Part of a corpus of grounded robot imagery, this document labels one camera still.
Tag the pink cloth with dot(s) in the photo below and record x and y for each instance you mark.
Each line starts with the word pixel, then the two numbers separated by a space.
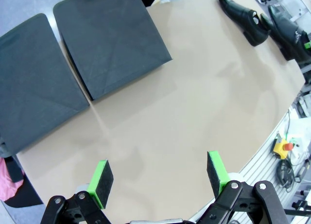
pixel 7 180

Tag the black felt shoe stand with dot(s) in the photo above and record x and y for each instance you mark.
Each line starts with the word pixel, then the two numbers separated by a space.
pixel 109 39
pixel 36 88

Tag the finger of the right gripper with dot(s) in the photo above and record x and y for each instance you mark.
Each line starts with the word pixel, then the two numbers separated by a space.
pixel 307 45

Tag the yellow emergency stop button box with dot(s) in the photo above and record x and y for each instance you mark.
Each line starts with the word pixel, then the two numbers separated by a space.
pixel 279 146

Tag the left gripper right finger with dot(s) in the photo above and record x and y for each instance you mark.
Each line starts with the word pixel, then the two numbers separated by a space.
pixel 218 170

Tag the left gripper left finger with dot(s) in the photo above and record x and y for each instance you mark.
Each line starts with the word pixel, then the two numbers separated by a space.
pixel 99 185

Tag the aluminium slotted table frame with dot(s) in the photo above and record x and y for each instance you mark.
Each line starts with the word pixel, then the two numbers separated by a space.
pixel 262 165

